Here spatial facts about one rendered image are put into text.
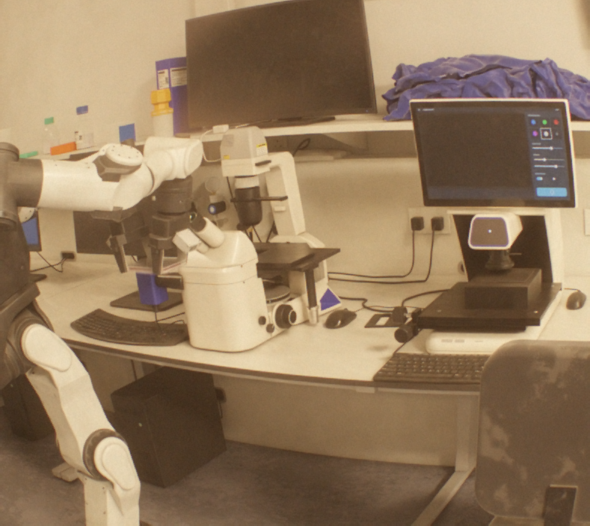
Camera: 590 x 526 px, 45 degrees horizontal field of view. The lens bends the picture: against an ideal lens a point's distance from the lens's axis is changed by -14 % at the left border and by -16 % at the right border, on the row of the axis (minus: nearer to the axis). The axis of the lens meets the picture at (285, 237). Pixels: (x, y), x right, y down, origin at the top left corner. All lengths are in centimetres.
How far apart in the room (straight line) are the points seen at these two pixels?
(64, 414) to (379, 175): 139
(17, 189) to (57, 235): 228
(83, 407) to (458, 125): 112
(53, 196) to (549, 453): 100
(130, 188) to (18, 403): 212
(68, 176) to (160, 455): 166
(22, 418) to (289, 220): 171
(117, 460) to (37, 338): 37
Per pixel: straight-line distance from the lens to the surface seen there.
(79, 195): 142
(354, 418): 295
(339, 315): 219
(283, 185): 233
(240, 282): 203
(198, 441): 305
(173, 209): 173
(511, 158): 191
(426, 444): 287
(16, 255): 157
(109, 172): 143
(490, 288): 184
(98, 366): 371
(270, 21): 264
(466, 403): 261
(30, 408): 349
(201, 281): 206
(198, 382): 301
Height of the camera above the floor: 142
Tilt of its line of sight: 11 degrees down
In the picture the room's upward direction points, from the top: 7 degrees counter-clockwise
